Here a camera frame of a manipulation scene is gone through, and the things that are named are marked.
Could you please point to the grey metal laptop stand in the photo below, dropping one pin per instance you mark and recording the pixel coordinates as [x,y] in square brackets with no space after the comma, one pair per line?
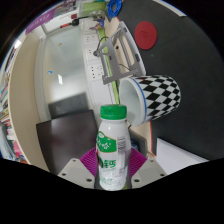
[123,53]

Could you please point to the flat round red coaster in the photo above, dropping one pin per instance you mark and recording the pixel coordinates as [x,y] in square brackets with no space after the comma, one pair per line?
[146,35]

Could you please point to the black desk mat red edge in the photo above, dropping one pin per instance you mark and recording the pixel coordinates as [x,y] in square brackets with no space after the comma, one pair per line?
[196,73]

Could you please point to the white wall power outlet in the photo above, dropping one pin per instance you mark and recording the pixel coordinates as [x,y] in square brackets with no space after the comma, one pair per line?
[90,39]
[93,54]
[95,71]

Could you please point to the white drink bottle green cap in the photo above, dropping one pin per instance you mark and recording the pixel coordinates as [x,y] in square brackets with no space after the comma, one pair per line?
[113,150]

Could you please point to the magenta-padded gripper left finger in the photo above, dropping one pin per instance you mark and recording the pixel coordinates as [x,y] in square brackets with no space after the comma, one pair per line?
[87,163]

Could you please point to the black white diamond pattern cup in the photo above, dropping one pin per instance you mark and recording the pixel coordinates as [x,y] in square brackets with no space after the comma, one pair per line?
[160,96]

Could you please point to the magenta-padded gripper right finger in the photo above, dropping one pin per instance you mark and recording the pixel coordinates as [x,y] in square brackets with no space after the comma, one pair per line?
[137,163]

